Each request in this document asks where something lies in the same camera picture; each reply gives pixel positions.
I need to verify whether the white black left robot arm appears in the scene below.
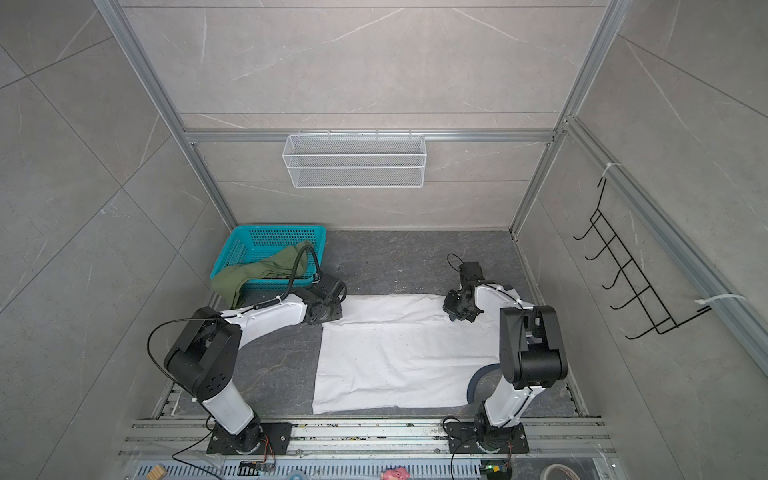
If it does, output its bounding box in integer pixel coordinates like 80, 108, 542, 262
146, 242, 347, 455

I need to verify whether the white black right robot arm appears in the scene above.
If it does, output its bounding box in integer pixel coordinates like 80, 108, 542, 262
441, 260, 568, 455

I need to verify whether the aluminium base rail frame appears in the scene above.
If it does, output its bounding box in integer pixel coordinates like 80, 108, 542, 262
116, 417, 624, 479

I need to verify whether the pink small object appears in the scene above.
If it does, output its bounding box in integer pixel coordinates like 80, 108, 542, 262
379, 467, 410, 480

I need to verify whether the white tape roll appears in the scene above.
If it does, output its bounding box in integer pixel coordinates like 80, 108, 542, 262
539, 463, 580, 480

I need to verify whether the white navy-trimmed tank top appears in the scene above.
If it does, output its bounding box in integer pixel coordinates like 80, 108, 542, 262
312, 294, 499, 414

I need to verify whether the black wire hook rack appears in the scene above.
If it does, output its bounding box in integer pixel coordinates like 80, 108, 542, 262
573, 178, 712, 341

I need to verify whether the green circuit board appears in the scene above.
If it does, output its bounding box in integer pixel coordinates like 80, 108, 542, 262
479, 461, 513, 480

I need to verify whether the small wooden block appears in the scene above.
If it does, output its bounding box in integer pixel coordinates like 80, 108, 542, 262
146, 464, 168, 480

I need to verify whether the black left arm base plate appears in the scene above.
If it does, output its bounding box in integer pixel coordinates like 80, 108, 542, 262
206, 422, 293, 455

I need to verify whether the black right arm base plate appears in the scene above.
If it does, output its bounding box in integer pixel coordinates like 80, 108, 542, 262
442, 418, 530, 455

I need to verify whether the white wire mesh shelf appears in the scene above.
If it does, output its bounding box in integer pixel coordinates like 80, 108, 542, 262
282, 133, 427, 189

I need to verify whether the teal plastic basket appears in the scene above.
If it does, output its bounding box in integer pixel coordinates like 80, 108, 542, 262
210, 224, 326, 279

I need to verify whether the olive green tank top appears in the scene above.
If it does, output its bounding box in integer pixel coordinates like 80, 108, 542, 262
211, 241, 318, 308

